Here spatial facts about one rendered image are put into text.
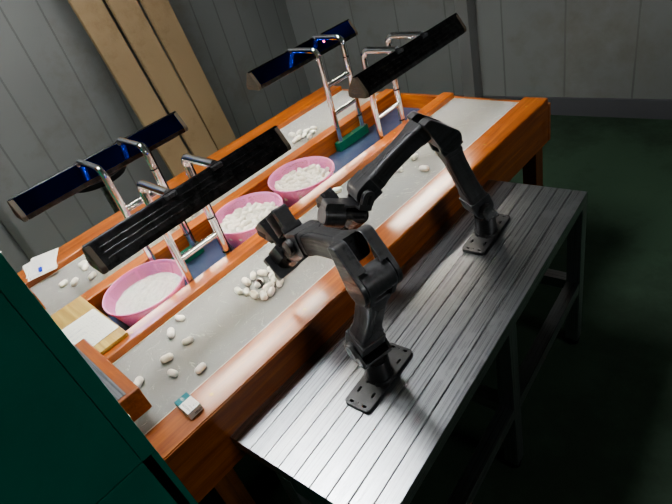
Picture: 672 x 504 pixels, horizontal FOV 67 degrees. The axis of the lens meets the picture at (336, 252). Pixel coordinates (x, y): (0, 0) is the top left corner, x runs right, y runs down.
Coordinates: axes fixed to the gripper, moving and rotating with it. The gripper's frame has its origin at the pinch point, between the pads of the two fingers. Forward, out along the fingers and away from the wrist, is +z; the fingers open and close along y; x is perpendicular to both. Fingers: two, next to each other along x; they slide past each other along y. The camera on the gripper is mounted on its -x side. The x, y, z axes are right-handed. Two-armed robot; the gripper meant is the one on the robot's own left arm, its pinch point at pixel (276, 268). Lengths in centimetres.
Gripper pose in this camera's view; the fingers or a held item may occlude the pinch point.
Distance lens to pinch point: 136.9
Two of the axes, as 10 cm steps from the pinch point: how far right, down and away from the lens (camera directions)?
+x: 6.5, 7.6, 0.1
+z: -3.9, 3.2, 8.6
